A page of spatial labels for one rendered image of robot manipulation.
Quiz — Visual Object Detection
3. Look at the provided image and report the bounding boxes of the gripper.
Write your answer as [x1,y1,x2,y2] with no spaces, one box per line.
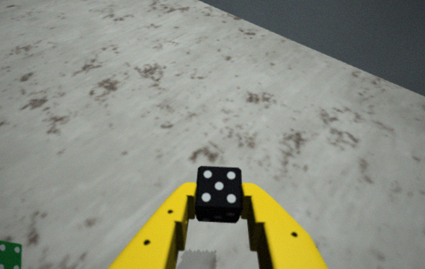
[108,182,328,269]

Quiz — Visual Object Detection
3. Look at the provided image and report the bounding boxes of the black die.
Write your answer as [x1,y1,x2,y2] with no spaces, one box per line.
[195,166,243,223]

